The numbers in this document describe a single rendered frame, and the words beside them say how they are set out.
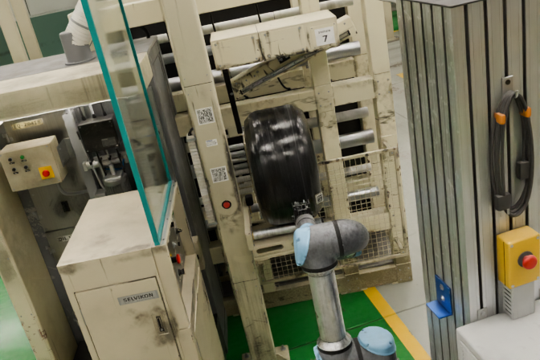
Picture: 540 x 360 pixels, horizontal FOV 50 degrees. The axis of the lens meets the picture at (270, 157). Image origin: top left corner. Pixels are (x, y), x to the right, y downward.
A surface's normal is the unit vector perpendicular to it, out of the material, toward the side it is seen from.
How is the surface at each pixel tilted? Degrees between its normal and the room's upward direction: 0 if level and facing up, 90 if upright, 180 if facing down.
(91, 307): 90
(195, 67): 90
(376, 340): 8
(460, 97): 90
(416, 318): 0
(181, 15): 90
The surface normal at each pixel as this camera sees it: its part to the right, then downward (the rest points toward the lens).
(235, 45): 0.07, 0.37
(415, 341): -0.18, -0.91
